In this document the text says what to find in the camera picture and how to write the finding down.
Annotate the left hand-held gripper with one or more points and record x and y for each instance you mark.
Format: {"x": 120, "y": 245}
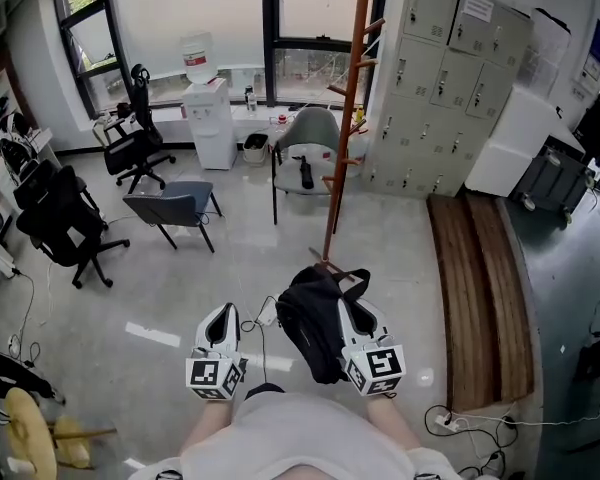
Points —
{"x": 215, "y": 375}

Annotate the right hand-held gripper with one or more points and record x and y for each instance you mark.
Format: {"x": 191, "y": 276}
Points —
{"x": 377, "y": 368}

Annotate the black bag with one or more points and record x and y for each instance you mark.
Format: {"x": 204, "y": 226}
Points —
{"x": 305, "y": 328}

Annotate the wooden coat stand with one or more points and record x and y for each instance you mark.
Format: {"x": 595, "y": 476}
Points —
{"x": 347, "y": 118}

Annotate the person's left forearm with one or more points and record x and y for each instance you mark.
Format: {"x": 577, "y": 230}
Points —
{"x": 205, "y": 425}

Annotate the person's right forearm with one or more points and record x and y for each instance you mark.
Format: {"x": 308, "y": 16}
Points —
{"x": 392, "y": 418}

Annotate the white power strip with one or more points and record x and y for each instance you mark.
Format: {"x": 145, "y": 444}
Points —
{"x": 268, "y": 312}
{"x": 443, "y": 421}

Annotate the person's dark trousers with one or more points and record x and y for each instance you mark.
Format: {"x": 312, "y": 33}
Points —
{"x": 265, "y": 392}

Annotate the brown wooden platform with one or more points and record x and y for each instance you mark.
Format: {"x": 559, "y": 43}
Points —
{"x": 480, "y": 293}

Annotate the person's white shirt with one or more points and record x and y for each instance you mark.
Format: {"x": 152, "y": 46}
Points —
{"x": 300, "y": 443}

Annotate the blue padded chair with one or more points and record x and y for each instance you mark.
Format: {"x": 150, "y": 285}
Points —
{"x": 175, "y": 205}

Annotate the black folded umbrella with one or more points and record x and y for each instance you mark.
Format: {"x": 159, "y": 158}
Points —
{"x": 306, "y": 170}

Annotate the grey chair with black legs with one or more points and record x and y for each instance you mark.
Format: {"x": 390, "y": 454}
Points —
{"x": 300, "y": 168}

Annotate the clear plastic jug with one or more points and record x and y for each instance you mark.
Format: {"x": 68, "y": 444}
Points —
{"x": 359, "y": 149}
{"x": 282, "y": 129}

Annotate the white waste bin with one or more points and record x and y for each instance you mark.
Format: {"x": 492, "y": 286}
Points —
{"x": 255, "y": 149}

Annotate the white water dispenser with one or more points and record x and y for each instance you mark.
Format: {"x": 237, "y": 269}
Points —
{"x": 212, "y": 128}

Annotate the yellow bottle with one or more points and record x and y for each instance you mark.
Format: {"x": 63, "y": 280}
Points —
{"x": 360, "y": 114}

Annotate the yellow round stool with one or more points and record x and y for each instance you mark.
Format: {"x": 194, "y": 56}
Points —
{"x": 30, "y": 433}

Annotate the clear drinking bottle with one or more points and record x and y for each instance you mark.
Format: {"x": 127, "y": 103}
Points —
{"x": 252, "y": 103}

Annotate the white foam box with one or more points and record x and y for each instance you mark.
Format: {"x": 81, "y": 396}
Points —
{"x": 515, "y": 148}

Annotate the dark grey wheeled cart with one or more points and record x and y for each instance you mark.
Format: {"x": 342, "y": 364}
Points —
{"x": 550, "y": 183}

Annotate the grey metal lockers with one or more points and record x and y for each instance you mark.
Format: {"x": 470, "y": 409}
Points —
{"x": 430, "y": 93}

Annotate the large clear water bottle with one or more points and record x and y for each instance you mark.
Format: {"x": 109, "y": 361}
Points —
{"x": 198, "y": 60}

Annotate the white paper notice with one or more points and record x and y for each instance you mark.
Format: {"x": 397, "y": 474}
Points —
{"x": 478, "y": 7}

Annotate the blue poster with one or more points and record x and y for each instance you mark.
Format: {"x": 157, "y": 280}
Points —
{"x": 599, "y": 48}

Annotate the black metal frame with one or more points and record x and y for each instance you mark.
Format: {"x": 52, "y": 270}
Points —
{"x": 597, "y": 368}

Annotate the black window frame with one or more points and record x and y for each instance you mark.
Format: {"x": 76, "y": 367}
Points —
{"x": 268, "y": 38}

